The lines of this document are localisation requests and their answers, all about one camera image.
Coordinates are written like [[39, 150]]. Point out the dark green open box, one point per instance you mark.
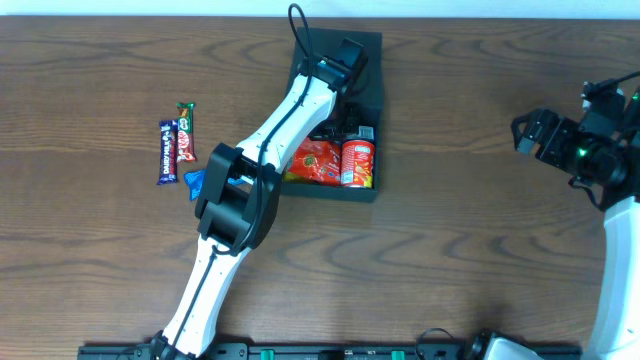
[[367, 90]]

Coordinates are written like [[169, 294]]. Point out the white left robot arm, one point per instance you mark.
[[239, 199]]

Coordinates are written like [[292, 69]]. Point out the red chips can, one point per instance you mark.
[[357, 162]]

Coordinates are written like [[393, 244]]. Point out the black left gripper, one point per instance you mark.
[[345, 120]]

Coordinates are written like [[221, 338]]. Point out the red wafer bar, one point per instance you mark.
[[185, 144]]

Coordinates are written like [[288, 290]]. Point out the purple chocolate bar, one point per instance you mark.
[[168, 146]]

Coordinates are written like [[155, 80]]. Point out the black mounting rail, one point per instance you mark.
[[241, 351]]

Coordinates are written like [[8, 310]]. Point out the small blue grey box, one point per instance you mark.
[[366, 133]]

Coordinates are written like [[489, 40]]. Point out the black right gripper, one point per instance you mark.
[[538, 135]]

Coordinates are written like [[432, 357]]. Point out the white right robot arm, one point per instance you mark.
[[601, 149]]

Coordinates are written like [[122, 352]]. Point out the red snack bag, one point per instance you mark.
[[316, 162]]

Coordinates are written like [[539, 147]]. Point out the blue cookie pack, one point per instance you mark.
[[197, 182]]

